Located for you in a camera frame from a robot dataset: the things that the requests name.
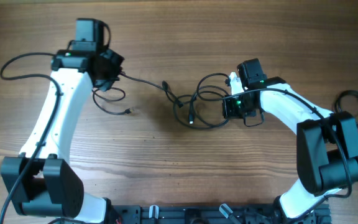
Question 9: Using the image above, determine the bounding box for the black cable bundle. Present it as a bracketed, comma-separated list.
[162, 72, 231, 131]

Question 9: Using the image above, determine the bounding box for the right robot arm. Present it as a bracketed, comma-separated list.
[223, 58, 358, 223]

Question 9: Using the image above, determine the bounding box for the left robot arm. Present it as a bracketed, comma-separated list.
[1, 18, 124, 223]

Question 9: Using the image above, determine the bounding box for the left camera black cable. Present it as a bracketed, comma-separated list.
[0, 52, 63, 224]

